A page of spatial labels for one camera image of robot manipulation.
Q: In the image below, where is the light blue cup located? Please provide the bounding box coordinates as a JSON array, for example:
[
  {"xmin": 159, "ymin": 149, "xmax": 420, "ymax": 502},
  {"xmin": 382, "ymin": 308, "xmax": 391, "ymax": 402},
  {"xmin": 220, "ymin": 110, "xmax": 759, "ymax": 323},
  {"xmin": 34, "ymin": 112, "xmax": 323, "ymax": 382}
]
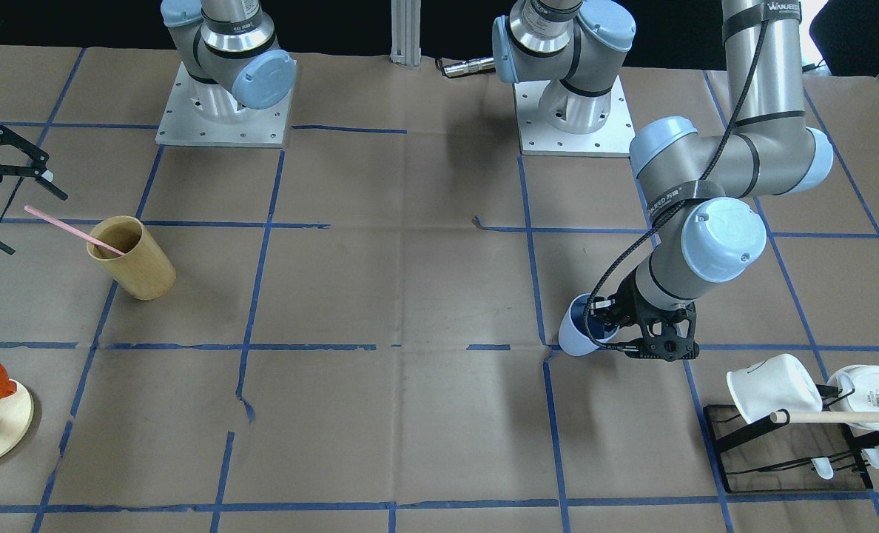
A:
[{"xmin": 559, "ymin": 294, "xmax": 620, "ymax": 357}]

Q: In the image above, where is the black rack with dowel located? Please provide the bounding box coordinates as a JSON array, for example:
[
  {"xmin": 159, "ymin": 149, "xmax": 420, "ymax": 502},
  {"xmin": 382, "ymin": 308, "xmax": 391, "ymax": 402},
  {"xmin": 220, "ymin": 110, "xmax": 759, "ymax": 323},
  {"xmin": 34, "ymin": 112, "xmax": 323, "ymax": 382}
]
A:
[{"xmin": 703, "ymin": 404, "xmax": 879, "ymax": 494}]

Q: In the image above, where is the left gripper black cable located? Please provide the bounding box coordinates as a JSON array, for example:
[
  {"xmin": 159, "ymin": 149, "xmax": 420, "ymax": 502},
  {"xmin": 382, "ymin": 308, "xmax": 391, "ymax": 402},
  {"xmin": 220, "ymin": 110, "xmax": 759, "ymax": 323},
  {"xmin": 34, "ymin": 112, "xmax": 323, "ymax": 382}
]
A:
[{"xmin": 586, "ymin": 0, "xmax": 773, "ymax": 349}]

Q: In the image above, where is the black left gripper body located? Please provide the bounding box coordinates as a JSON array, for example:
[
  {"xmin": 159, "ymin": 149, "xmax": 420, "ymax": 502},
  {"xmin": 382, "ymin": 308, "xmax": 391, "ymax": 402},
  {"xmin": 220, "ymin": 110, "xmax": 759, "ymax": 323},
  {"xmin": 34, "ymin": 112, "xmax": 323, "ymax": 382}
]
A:
[{"xmin": 613, "ymin": 278, "xmax": 699, "ymax": 361}]

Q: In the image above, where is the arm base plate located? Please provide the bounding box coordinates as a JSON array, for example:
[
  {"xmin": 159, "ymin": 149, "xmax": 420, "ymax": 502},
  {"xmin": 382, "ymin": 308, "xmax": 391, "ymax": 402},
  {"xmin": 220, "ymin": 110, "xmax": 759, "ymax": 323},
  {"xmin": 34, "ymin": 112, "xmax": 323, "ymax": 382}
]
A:
[
  {"xmin": 155, "ymin": 64, "xmax": 294, "ymax": 149},
  {"xmin": 513, "ymin": 78, "xmax": 635, "ymax": 158}
]

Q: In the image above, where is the silver cable connector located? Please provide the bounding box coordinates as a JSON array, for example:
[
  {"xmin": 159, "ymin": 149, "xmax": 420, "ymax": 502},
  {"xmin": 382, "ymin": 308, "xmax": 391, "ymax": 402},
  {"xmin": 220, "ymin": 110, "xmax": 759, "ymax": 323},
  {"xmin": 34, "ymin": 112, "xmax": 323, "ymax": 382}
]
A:
[{"xmin": 435, "ymin": 57, "xmax": 496, "ymax": 78}]

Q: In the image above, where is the bamboo wooden cup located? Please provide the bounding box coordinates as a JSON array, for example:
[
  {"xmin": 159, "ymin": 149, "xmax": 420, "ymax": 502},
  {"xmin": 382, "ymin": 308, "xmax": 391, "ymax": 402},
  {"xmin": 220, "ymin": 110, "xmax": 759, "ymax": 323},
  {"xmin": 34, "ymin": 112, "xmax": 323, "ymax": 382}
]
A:
[{"xmin": 87, "ymin": 215, "xmax": 176, "ymax": 301}]

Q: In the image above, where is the aluminium frame post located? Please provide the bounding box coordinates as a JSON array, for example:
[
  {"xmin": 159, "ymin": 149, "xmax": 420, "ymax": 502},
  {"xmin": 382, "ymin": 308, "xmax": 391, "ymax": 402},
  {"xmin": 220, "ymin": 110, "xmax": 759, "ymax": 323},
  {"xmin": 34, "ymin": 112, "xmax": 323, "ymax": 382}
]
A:
[{"xmin": 390, "ymin": 0, "xmax": 422, "ymax": 70}]

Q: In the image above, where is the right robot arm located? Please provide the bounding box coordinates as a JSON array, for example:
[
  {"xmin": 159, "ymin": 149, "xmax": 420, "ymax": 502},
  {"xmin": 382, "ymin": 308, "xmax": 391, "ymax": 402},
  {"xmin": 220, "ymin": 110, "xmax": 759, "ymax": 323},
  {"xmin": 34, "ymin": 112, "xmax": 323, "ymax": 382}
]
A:
[{"xmin": 0, "ymin": 1, "xmax": 297, "ymax": 254}]

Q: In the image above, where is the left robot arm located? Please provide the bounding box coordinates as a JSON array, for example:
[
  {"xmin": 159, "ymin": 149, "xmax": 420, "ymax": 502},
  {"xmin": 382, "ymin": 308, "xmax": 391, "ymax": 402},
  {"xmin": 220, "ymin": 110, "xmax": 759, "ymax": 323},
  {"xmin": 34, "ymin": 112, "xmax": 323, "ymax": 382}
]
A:
[{"xmin": 491, "ymin": 1, "xmax": 833, "ymax": 361}]

